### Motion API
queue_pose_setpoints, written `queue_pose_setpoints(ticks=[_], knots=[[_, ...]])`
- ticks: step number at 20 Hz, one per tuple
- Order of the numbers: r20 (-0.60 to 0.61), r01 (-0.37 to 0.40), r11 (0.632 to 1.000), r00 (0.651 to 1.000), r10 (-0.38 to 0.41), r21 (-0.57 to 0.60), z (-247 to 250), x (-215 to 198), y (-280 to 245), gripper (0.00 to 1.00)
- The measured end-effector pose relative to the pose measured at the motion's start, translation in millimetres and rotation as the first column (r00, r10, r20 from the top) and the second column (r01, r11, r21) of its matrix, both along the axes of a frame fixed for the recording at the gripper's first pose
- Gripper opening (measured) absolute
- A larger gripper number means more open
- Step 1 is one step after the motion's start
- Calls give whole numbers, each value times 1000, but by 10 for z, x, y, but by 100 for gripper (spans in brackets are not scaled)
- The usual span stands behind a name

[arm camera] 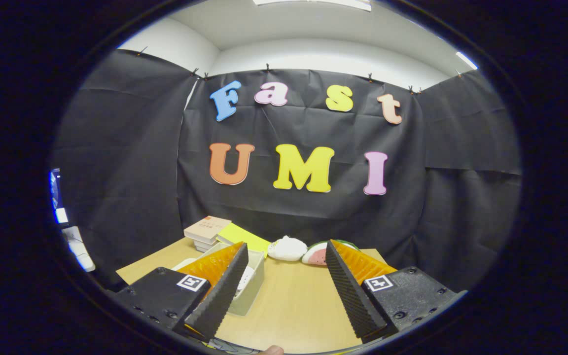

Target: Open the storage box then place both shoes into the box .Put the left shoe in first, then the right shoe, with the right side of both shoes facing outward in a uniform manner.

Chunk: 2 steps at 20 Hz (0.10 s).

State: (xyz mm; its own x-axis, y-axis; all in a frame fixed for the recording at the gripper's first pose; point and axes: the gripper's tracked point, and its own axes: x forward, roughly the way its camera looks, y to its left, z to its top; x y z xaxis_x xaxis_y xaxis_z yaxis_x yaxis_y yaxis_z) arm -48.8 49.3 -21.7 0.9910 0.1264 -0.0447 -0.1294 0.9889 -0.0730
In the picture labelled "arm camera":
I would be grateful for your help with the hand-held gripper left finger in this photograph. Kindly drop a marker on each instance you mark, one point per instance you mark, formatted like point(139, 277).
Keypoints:
point(225, 291)

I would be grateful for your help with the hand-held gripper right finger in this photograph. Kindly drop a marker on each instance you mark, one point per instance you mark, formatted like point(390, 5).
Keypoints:
point(350, 291)

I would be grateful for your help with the beige fabric storage box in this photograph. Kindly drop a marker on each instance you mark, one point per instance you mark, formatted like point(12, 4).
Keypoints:
point(252, 298)

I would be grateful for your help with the watermelon slice plush toy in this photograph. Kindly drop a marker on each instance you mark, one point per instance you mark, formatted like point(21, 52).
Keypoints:
point(316, 256)

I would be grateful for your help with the stack of pale books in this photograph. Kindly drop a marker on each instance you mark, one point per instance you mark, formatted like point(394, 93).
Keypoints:
point(204, 245)

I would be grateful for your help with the yellow book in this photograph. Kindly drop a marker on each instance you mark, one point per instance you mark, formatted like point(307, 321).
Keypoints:
point(244, 237)

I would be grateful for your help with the beige book with orange label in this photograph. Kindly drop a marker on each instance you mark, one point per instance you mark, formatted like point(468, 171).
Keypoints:
point(207, 228)

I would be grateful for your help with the white plush toy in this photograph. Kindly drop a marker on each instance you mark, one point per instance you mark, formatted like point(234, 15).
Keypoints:
point(288, 249)

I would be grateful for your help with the white papers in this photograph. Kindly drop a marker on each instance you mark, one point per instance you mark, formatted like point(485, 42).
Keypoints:
point(79, 249)

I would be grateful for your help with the blue lit screen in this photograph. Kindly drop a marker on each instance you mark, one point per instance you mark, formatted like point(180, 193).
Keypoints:
point(58, 197)

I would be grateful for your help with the small ceiling light panel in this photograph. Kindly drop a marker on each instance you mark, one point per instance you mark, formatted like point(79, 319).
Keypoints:
point(466, 60)

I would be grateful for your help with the long ceiling light panel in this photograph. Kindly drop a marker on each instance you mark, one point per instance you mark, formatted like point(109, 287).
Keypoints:
point(313, 3)

